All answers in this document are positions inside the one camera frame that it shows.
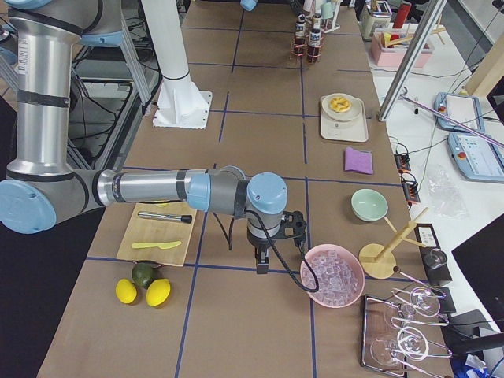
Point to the mint green bowl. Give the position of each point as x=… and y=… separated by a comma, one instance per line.
x=369, y=205

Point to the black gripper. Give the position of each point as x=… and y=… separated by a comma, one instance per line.
x=260, y=246

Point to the pink bowl of ice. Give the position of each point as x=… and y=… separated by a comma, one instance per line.
x=339, y=274

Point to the yellow plastic knife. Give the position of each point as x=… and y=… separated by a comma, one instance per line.
x=161, y=246

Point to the dark green avocado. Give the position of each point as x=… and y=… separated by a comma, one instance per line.
x=143, y=274

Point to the pink storage box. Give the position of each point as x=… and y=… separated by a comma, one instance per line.
x=392, y=56

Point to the teach pendant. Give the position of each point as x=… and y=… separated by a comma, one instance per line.
x=464, y=109
x=476, y=158

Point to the black tray with glasses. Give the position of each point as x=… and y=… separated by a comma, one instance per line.
x=378, y=335

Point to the clear plastic bag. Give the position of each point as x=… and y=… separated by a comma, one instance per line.
x=444, y=194

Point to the tea bottle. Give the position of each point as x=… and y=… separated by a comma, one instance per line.
x=314, y=44
x=299, y=39

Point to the steel muddler black tip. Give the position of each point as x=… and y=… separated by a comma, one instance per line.
x=182, y=218

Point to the wooden cutting board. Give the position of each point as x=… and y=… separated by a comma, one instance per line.
x=141, y=230

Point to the glazed twisted donut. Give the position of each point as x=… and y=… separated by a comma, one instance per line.
x=340, y=104

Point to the whole lemon left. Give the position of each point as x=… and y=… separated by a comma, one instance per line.
x=126, y=291

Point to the beige tray with bunny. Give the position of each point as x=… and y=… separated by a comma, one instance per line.
x=348, y=131

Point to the whole lemon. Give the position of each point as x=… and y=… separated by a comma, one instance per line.
x=158, y=291
x=126, y=291

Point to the copper wire bottle rack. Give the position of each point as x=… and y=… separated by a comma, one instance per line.
x=307, y=44

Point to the metal reacher grabber tool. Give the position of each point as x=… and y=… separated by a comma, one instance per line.
x=489, y=139

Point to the whole lemon right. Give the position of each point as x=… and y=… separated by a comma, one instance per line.
x=158, y=291

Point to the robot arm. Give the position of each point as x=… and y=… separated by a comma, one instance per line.
x=41, y=189

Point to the small steel cup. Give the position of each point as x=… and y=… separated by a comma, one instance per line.
x=435, y=258

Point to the wooden cup tree stand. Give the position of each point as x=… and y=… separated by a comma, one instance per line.
x=378, y=260

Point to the teach pendant near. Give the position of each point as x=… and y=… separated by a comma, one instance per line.
x=476, y=158

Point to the purple folded cloth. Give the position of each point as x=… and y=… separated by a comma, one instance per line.
x=358, y=161

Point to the aluminium frame post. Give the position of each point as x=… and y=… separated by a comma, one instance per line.
x=431, y=15

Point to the beige round plate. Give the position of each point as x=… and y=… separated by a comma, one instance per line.
x=354, y=112

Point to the teach pendant far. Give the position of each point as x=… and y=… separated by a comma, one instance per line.
x=464, y=109

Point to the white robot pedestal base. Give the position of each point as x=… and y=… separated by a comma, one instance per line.
x=180, y=103

